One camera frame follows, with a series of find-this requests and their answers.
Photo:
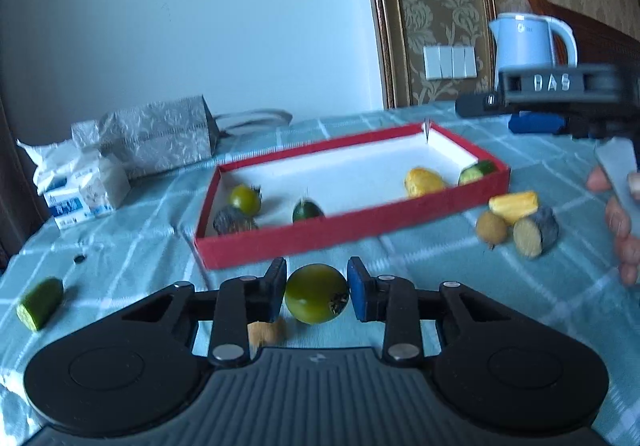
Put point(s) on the eggplant piece pale cut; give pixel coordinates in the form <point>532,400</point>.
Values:
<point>535,233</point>

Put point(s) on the green avocado half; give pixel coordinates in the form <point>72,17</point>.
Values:
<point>307,212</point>

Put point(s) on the green tomato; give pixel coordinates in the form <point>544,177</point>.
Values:
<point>244,200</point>
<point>312,293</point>

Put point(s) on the dark brown furniture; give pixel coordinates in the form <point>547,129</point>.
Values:
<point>600,35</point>

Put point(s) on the dark eggplant piece grainy cut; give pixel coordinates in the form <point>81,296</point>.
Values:
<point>234,221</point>

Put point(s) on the white wall switch panel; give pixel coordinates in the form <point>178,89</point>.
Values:
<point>450,62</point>

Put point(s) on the olive brown longan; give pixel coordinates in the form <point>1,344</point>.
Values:
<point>491,227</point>

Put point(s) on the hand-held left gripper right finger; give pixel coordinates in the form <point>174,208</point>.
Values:
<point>358,293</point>

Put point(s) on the silver patterned gift bag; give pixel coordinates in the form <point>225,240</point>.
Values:
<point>160,135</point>

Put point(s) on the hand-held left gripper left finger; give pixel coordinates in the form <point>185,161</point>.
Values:
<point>274,297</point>

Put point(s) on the cucumber piece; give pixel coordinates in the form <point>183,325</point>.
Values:
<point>477,170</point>
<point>40,303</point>

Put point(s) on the brown curtain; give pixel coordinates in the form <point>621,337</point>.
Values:
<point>7,186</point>

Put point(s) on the tissue pack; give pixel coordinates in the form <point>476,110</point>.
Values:
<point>80,186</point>

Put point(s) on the yellow pineapple piece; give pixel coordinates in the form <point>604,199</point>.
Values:
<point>515,207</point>

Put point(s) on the yellow mango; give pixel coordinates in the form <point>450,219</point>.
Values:
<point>424,182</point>

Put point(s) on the red cardboard box tray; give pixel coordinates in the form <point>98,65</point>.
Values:
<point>350,175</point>

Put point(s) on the tan longan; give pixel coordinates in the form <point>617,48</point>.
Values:
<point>265,332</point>

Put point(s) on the green checked tablecloth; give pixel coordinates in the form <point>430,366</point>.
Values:
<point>150,236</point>

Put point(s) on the light blue electric kettle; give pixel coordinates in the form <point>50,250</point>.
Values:
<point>525,45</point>

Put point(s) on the person's right hand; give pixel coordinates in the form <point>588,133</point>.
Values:
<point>625,236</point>

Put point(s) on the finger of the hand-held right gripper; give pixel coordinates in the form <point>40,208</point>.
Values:
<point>537,123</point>
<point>480,106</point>

